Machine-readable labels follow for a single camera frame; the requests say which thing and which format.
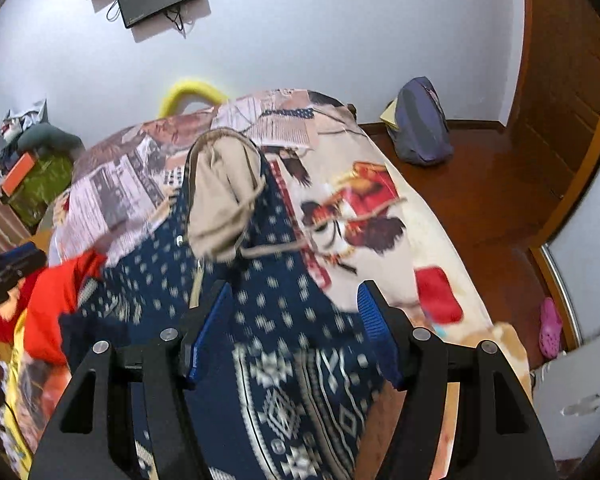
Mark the white cabinet with stickers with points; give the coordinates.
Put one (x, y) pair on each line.
(566, 398)

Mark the orange box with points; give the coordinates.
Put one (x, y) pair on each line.
(18, 173)

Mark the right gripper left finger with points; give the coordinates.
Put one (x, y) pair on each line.
(91, 434)

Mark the brown wooden door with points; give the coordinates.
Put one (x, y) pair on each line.
(558, 102)

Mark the grey cushion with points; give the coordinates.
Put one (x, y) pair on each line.
(44, 137)

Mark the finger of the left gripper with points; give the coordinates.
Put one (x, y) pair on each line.
(18, 263)

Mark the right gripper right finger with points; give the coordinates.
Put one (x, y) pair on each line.
(498, 435)

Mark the red folded garment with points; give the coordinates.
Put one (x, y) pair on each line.
(43, 296)

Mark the white sliding wardrobe door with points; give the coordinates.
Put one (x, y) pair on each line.
(576, 252)

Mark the navy patterned hooded garment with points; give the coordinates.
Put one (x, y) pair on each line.
(291, 378)

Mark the pink croc shoe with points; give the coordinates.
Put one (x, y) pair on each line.
(550, 334)

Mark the green patterned bag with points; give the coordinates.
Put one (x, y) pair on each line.
(50, 176)

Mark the yellow garment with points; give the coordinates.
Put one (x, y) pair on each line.
(16, 447)

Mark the printed newspaper pattern bedspread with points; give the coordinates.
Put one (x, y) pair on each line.
(354, 217)

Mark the blue grey backpack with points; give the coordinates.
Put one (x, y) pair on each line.
(420, 134)

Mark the yellow curved pillow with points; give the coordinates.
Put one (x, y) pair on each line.
(189, 88)

